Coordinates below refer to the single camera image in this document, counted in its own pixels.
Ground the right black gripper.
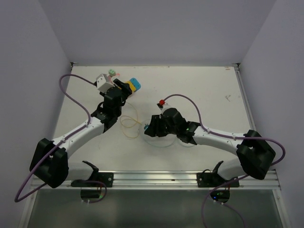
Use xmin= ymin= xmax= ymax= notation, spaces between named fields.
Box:
xmin=145 ymin=114 xmax=179 ymax=137

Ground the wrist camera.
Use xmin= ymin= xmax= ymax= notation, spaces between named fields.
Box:
xmin=157 ymin=100 xmax=171 ymax=114
xmin=96 ymin=74 xmax=114 ymax=93

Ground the left black mount plate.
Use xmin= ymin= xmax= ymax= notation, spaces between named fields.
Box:
xmin=71 ymin=172 xmax=114 ymax=188

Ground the right black mount plate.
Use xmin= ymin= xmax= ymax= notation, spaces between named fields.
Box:
xmin=196 ymin=169 xmax=229 ymax=188

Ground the pink socket adapter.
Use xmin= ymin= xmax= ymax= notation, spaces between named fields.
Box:
xmin=108 ymin=73 xmax=120 ymax=81

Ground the black mount plate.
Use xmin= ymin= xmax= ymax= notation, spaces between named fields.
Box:
xmin=196 ymin=169 xmax=229 ymax=188
xmin=71 ymin=172 xmax=114 ymax=188

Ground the light blue cable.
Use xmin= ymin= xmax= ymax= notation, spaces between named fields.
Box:
xmin=140 ymin=120 xmax=190 ymax=148

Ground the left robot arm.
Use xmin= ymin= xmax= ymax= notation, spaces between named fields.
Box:
xmin=29 ymin=75 xmax=141 ymax=188

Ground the yellow cube socket adapter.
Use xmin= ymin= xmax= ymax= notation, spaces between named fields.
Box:
xmin=126 ymin=81 xmax=136 ymax=93

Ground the green plug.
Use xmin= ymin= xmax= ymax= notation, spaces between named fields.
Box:
xmin=108 ymin=69 xmax=116 ymax=76

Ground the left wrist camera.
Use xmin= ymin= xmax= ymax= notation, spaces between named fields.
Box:
xmin=96 ymin=74 xmax=114 ymax=93

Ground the blue power socket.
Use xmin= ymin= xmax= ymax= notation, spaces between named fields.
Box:
xmin=130 ymin=77 xmax=141 ymax=93

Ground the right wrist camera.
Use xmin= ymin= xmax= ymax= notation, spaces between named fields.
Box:
xmin=157 ymin=100 xmax=171 ymax=114

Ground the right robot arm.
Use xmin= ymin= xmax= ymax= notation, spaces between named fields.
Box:
xmin=144 ymin=108 xmax=276 ymax=187

